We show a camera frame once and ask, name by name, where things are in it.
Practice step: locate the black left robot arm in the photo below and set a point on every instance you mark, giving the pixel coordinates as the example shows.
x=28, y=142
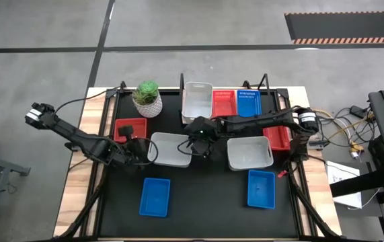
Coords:
x=74, y=134

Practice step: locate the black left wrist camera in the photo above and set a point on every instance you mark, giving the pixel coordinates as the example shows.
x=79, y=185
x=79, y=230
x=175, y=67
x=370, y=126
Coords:
x=125, y=131

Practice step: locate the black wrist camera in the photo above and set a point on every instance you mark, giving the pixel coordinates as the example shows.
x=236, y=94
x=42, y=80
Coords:
x=125, y=131
x=198, y=126

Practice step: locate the white paper sheet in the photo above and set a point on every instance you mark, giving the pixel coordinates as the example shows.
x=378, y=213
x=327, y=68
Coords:
x=341, y=169

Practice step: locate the blue plastic basket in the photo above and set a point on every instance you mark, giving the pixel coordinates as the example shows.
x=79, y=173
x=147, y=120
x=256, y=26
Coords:
x=154, y=198
x=249, y=104
x=261, y=190

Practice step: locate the small red clip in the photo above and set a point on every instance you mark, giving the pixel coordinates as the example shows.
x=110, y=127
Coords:
x=281, y=174

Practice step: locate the succulent in patterned white pot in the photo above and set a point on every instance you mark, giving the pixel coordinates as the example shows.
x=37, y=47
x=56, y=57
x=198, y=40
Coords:
x=148, y=107

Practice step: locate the black mat with hazard stripes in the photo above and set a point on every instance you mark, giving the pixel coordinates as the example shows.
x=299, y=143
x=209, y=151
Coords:
x=346, y=27

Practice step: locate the red plastic basket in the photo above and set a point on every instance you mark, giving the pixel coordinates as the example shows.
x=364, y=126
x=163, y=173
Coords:
x=277, y=139
x=139, y=129
x=224, y=104

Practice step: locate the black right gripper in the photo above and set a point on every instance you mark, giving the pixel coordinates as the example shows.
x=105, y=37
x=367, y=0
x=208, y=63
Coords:
x=208, y=141

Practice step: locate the black power adapter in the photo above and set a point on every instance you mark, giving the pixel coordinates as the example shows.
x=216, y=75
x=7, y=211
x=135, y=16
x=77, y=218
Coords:
x=358, y=111

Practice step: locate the black table mat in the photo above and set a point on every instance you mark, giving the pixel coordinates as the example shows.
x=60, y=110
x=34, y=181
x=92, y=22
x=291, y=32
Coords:
x=212, y=208

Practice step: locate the grey plastic basket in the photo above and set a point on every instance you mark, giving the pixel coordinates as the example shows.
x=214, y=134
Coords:
x=249, y=154
x=197, y=101
x=171, y=151

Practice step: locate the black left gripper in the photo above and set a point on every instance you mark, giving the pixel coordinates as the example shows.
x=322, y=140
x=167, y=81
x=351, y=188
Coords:
x=136, y=149

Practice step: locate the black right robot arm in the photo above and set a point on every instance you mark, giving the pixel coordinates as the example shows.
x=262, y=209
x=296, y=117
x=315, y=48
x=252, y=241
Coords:
x=252, y=122

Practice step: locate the black metal rig frame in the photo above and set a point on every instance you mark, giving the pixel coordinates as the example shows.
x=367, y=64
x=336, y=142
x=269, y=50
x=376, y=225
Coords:
x=96, y=201

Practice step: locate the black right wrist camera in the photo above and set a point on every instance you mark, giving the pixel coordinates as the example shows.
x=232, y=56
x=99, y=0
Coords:
x=198, y=126

